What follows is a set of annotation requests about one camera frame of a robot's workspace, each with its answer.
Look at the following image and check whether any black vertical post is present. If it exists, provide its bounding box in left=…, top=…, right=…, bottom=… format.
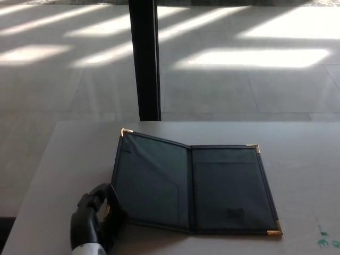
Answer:
left=127, top=0, right=162, bottom=122

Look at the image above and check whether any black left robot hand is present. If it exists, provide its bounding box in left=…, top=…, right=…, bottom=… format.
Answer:
left=70, top=182, right=130, bottom=252

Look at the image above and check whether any black diary with gold corners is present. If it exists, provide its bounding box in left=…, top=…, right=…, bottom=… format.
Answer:
left=105, top=127, right=284, bottom=237

